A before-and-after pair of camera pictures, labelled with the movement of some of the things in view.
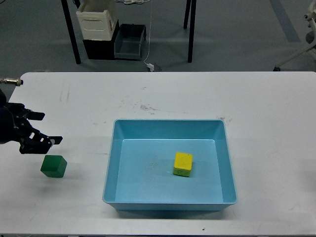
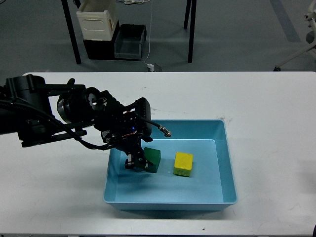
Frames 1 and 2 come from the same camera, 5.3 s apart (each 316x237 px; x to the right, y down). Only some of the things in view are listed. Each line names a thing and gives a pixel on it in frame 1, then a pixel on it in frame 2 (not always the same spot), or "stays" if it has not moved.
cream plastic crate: (97, 19) stays
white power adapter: (151, 66) stays
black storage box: (101, 49) stays
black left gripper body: (14, 125) -> (124, 127)
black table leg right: (190, 5) stays
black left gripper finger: (35, 142) -> (133, 158)
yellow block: (182, 164) stays
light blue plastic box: (139, 171) stays
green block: (54, 166) -> (152, 157)
